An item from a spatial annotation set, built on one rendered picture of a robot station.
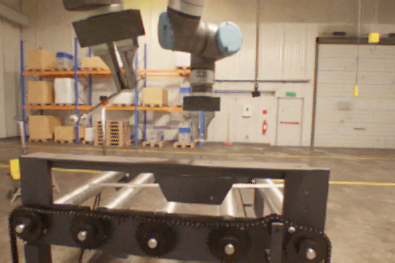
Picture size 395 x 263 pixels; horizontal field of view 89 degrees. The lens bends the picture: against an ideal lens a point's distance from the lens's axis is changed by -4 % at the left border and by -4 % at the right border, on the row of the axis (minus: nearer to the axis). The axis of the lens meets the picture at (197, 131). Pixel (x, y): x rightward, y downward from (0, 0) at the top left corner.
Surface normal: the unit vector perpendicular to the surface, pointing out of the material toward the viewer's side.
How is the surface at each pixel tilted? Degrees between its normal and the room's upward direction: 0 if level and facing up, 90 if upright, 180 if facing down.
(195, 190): 90
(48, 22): 90
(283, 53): 90
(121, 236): 90
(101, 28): 114
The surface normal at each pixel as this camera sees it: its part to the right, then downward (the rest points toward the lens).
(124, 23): -0.12, 0.47
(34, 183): -0.10, 0.08
